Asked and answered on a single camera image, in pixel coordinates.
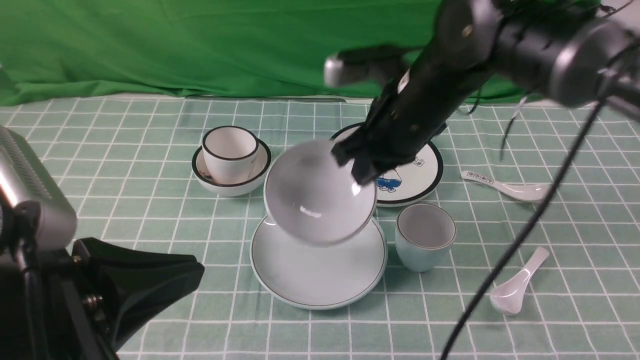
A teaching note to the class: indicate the green checkered tablecloth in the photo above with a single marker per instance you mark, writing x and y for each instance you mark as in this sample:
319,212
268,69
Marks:
125,165

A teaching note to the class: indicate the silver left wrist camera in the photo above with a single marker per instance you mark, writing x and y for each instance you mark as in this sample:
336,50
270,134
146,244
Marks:
25,182

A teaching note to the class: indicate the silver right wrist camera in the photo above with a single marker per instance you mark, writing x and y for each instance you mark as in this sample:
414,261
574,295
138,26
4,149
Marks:
379,64

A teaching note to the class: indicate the white plate with cartoon print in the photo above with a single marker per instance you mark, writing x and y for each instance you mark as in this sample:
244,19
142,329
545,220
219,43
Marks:
410,183

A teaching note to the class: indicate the pale blue ceramic bowl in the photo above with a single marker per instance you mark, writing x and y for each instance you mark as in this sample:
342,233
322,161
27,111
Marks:
315,200

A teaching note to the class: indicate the pale blue ceramic cup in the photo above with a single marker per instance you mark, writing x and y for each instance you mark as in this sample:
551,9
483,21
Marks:
423,237

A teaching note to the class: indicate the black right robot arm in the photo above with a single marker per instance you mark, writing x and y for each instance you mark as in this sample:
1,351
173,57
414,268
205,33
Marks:
557,50

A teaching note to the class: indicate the white spoon with printed handle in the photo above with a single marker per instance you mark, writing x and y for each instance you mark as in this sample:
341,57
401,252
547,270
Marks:
527,193

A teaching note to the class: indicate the green backdrop cloth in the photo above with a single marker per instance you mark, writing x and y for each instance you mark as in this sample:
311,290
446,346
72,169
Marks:
227,48

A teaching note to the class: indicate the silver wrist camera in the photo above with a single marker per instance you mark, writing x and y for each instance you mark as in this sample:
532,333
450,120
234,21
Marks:
379,64
25,182

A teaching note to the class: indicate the white black-rimmed cup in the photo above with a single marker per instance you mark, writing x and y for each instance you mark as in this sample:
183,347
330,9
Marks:
230,149

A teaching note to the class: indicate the white black-rimmed bowl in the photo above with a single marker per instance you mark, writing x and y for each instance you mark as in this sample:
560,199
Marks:
236,184

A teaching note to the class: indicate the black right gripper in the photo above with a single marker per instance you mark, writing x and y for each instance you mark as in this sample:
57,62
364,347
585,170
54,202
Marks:
396,128

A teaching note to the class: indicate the plain white ceramic spoon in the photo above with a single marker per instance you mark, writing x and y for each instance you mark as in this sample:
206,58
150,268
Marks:
508,298

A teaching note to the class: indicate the pale blue ceramic plate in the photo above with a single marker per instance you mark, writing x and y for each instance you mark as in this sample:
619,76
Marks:
318,278

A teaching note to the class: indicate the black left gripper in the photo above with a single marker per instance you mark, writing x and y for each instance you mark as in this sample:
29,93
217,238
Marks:
123,289

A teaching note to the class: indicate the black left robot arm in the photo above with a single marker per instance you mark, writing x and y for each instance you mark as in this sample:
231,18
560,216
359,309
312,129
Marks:
42,317

